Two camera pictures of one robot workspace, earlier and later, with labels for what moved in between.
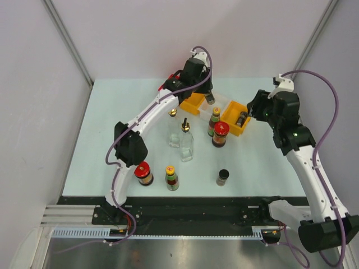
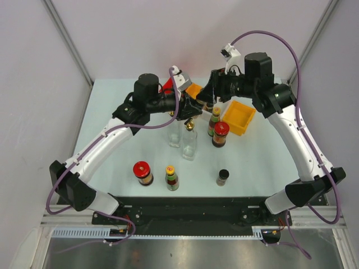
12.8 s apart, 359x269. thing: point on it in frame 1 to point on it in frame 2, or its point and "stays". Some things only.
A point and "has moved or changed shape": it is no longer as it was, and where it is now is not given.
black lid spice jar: [210, 98] has moved or changed shape
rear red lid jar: [221, 129] stays
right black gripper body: [262, 108] to [220, 79]
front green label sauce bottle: [171, 180] stays
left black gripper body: [204, 75] to [181, 113]
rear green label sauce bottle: [215, 119] stays
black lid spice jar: [223, 175] stays
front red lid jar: [142, 171] stays
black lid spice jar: [241, 119] to [210, 107]
